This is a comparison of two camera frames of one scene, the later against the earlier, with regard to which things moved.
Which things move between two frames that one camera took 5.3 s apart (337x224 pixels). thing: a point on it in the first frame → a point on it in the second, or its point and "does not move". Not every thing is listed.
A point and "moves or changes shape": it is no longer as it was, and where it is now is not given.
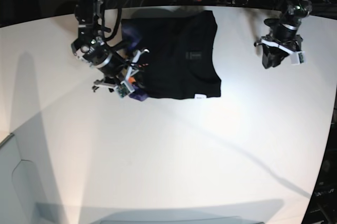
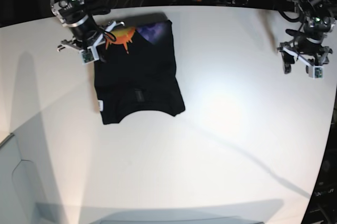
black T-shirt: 179,56 moves or changes shape
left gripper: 117,69 → 87,35
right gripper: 283,37 → 310,51
